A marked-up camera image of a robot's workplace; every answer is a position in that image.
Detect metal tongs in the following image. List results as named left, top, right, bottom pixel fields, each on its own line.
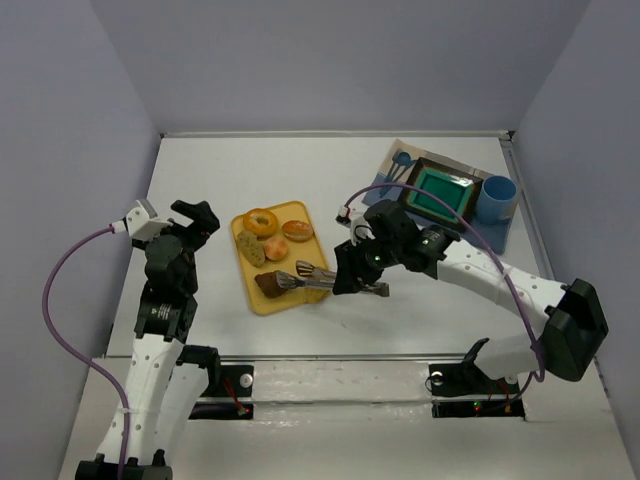
left=275, top=260, right=390, bottom=298

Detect dark brown bread chunk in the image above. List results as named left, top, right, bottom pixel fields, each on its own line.
left=254, top=270, right=291, bottom=299

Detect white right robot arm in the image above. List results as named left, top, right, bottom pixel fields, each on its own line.
left=332, top=200, right=609, bottom=382

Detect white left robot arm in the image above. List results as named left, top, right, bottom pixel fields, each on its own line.
left=75, top=199, right=221, bottom=479

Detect seeded bread slice left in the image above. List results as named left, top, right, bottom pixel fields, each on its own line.
left=236, top=230, right=266, bottom=267

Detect yellow plastic tray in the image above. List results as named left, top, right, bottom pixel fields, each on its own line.
left=230, top=201, right=329, bottom=316

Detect golden bagel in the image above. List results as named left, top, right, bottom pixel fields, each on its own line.
left=242, top=208, right=279, bottom=238

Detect glazed brown donut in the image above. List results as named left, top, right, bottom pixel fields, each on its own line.
left=281, top=220, right=314, bottom=242

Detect round pink bun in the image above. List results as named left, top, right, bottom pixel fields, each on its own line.
left=263, top=236, right=289, bottom=262

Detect blue printed placemat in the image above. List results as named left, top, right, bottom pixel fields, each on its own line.
left=362, top=139, right=516, bottom=254

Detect teal square plate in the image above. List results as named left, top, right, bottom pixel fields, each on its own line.
left=399, top=158, right=484, bottom=232

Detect blue plastic cup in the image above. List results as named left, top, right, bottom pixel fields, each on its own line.
left=475, top=175, right=519, bottom=225

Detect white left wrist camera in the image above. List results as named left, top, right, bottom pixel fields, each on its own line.
left=110, top=198, right=171, bottom=242

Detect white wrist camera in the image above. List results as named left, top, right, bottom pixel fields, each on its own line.
left=336, top=206, right=374, bottom=245
left=110, top=198, right=171, bottom=242

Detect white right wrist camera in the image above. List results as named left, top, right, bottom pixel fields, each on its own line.
left=336, top=206, right=374, bottom=245

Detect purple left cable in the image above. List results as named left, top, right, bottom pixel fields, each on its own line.
left=42, top=225, right=132, bottom=480

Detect purple cable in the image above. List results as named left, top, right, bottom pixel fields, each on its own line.
left=42, top=225, right=132, bottom=480
left=342, top=182, right=546, bottom=384

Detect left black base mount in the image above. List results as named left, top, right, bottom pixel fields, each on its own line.
left=189, top=363, right=255, bottom=421

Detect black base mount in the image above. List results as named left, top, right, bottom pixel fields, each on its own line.
left=189, top=363, right=255, bottom=421
left=425, top=363, right=526, bottom=419

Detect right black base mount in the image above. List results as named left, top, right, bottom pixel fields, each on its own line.
left=425, top=363, right=526, bottom=419

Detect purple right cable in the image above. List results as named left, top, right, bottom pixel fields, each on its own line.
left=342, top=182, right=546, bottom=384

